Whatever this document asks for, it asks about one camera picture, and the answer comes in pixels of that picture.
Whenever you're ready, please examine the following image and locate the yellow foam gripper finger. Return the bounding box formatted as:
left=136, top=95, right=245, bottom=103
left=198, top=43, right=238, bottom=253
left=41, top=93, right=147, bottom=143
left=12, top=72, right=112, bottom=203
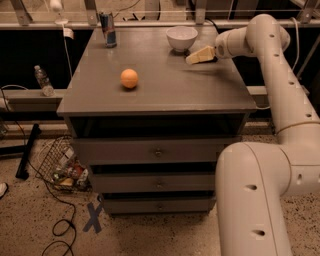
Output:
left=186, top=46, right=215, bottom=65

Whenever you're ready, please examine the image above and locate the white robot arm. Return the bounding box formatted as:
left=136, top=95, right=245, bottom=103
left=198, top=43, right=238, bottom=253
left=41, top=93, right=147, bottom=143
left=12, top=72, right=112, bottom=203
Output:
left=215, top=14, right=320, bottom=256

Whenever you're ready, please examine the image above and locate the white bowl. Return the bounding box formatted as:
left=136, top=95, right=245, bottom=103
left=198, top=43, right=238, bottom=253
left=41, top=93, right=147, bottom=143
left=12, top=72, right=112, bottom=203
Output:
left=166, top=26, right=198, bottom=52

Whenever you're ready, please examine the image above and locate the orange fruit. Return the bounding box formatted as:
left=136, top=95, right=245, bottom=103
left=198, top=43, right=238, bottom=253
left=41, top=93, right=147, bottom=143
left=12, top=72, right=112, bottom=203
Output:
left=120, top=69, right=138, bottom=89

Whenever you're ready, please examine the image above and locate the grey drawer cabinet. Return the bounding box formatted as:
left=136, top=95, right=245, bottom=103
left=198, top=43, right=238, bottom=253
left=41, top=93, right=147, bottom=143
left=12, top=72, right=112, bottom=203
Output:
left=57, top=27, right=256, bottom=214

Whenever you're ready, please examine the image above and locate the blue energy drink can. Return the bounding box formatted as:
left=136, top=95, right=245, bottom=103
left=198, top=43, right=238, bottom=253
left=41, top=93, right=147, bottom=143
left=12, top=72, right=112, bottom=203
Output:
left=99, top=12, right=117, bottom=48

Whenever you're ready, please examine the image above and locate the clear plastic water bottle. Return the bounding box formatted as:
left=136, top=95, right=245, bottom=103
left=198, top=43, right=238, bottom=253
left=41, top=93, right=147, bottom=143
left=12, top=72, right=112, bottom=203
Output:
left=34, top=65, right=54, bottom=97

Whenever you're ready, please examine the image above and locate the blue tape cross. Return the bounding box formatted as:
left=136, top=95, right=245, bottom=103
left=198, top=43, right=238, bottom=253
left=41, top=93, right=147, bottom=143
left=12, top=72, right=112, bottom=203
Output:
left=83, top=203, right=103, bottom=233

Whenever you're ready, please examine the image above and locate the black stand leg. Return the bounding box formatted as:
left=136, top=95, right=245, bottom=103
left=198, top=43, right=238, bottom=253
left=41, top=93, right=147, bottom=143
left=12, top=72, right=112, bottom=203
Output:
left=15, top=124, right=41, bottom=180

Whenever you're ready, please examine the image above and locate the white hanging cord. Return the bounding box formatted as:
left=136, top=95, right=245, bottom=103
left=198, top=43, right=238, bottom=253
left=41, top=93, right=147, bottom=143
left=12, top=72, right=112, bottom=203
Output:
left=49, top=0, right=75, bottom=81

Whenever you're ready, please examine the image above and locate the wire basket with snacks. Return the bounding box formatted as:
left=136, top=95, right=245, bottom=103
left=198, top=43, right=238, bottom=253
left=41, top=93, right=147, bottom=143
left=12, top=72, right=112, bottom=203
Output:
left=37, top=136, right=91, bottom=192

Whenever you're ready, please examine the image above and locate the black floor cable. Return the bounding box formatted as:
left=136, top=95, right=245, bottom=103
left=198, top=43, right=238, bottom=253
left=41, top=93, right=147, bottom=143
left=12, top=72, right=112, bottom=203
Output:
left=0, top=88, right=78, bottom=256

